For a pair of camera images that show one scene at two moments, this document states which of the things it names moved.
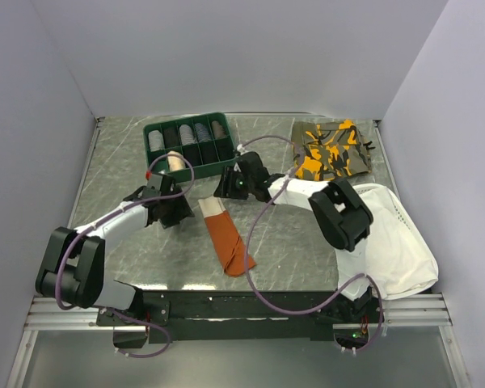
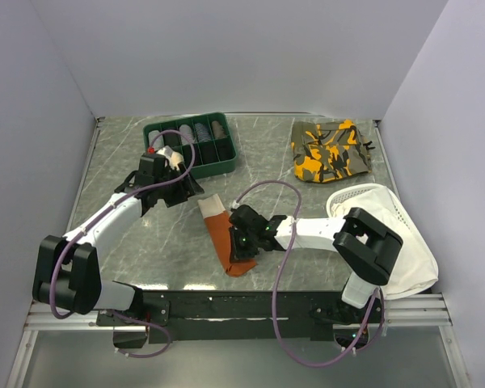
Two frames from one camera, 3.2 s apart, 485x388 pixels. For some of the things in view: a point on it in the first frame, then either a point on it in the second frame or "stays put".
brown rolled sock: (218, 131) stays put
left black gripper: (183, 210) → (186, 188)
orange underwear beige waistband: (225, 237) stays put
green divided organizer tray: (206, 139) stays put
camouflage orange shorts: (329, 149) stays put
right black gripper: (229, 175) → (238, 252)
